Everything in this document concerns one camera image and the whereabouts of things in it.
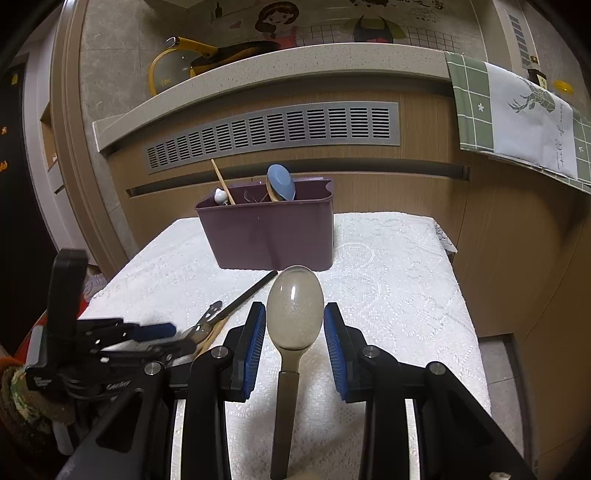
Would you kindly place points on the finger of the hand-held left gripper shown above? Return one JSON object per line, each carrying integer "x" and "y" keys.
{"x": 154, "y": 330}
{"x": 138, "y": 356}

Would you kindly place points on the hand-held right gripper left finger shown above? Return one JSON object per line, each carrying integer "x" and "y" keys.
{"x": 256, "y": 353}

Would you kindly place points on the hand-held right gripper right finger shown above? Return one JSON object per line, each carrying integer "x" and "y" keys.
{"x": 333, "y": 350}

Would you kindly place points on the wooden chopstick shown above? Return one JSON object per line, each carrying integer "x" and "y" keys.
{"x": 212, "y": 339}
{"x": 221, "y": 182}

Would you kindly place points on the grey translucent spoon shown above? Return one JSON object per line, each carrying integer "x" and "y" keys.
{"x": 295, "y": 309}

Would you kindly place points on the dark brown spoon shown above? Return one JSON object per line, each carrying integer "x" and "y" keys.
{"x": 251, "y": 293}

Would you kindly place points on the purple plastic utensil box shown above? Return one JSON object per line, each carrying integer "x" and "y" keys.
{"x": 263, "y": 235}

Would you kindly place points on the metal spoon with white ball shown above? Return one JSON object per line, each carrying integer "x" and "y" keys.
{"x": 220, "y": 196}

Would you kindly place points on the blue plastic spoon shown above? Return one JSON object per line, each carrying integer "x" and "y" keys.
{"x": 281, "y": 182}

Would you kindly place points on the white lace tablecloth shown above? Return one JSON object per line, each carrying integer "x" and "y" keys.
{"x": 392, "y": 300}

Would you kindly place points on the black fridge with magnets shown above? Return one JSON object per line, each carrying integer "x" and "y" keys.
{"x": 18, "y": 207}

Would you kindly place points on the grey vent grille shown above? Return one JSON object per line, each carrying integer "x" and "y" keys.
{"x": 277, "y": 129}

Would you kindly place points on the glass lid with yellow rim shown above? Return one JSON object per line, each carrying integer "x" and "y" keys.
{"x": 171, "y": 74}

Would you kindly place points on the beige speckled counter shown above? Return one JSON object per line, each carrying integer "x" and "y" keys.
{"x": 277, "y": 64}

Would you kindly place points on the green checked deer towel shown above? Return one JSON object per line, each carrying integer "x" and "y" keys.
{"x": 531, "y": 120}

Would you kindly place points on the dark small bottle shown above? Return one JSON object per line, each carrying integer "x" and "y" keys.
{"x": 538, "y": 79}

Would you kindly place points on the yellow small lid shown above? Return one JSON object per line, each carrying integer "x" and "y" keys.
{"x": 563, "y": 86}

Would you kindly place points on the cartoon wall sticker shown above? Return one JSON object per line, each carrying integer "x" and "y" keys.
{"x": 369, "y": 27}

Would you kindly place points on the white slotted wall panel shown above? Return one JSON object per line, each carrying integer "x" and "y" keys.
{"x": 521, "y": 39}

